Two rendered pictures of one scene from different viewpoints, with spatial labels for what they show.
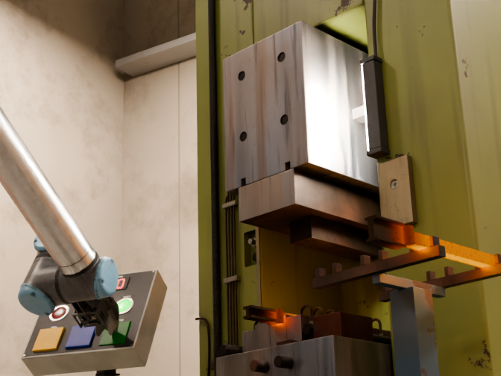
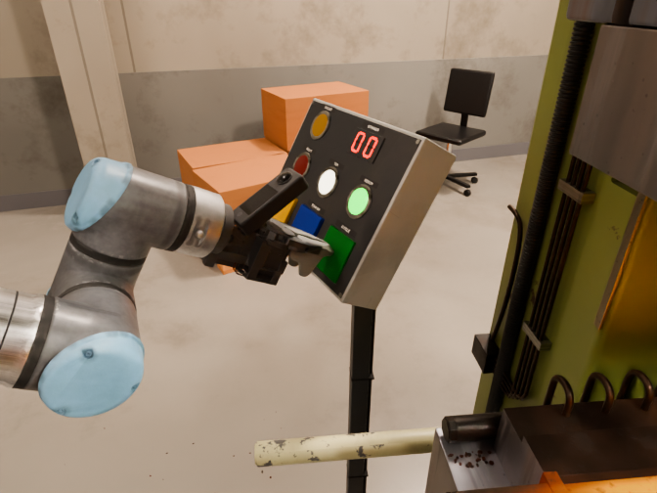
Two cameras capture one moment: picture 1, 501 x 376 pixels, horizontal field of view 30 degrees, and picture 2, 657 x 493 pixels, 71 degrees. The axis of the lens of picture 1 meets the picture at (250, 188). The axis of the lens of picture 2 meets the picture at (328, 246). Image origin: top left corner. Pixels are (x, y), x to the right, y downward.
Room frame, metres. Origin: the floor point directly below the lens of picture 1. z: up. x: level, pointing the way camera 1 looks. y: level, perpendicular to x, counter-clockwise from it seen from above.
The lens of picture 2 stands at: (1.94, -0.06, 1.38)
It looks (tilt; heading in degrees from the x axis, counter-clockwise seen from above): 29 degrees down; 40
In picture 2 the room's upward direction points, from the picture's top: straight up
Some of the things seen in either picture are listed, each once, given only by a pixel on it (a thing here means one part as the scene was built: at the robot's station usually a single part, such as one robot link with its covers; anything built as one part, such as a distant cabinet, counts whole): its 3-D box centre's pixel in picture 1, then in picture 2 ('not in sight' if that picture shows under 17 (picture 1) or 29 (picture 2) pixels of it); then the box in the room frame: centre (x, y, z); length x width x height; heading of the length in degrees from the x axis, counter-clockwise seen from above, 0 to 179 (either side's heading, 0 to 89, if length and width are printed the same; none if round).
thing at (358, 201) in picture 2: (124, 306); (358, 201); (2.50, 0.35, 1.09); 0.05 x 0.03 x 0.04; 46
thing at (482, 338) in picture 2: not in sight; (486, 352); (2.63, 0.15, 0.80); 0.06 x 0.03 x 0.04; 46
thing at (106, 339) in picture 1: (115, 334); (335, 253); (2.46, 0.37, 1.00); 0.07 x 0.05 x 0.07; 71
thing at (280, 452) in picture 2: not in sight; (371, 444); (2.45, 0.27, 0.62); 0.44 x 0.05 x 0.05; 136
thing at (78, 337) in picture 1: (81, 337); (305, 230); (2.49, 0.46, 1.01); 0.07 x 0.05 x 0.07; 71
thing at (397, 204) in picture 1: (396, 192); not in sight; (2.15, -0.35, 1.27); 0.09 x 0.02 x 0.17; 46
